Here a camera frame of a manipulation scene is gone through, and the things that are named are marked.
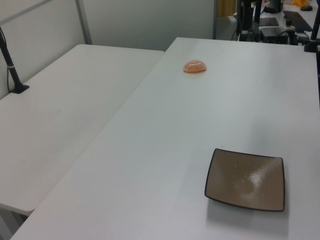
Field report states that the round orange bread bun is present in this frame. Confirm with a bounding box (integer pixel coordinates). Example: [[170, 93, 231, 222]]
[[182, 59, 208, 74]]

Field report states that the square brown ceramic plate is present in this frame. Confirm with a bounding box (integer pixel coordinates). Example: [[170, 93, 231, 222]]
[[204, 148, 286, 213]]

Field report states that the white side table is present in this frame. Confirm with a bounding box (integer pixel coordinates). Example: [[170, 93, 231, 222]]
[[0, 44, 166, 217]]

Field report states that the black upright box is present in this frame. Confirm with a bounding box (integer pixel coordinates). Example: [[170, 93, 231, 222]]
[[235, 0, 255, 36]]

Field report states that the thin black upright pole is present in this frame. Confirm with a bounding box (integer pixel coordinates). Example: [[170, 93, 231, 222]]
[[254, 0, 262, 26]]

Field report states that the dark flat tablet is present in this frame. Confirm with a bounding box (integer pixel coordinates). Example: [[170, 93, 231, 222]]
[[258, 17, 280, 27]]

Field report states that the black keyboard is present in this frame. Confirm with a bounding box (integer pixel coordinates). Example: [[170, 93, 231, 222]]
[[282, 10, 314, 32]]

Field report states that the black clamp pole stand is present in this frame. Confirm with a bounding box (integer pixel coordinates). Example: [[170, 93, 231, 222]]
[[303, 14, 320, 53]]

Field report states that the grey metal partition post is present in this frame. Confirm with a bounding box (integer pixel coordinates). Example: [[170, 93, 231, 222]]
[[74, 0, 93, 46]]

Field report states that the black camera stand pole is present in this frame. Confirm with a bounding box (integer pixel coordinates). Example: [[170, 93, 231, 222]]
[[0, 25, 30, 95]]

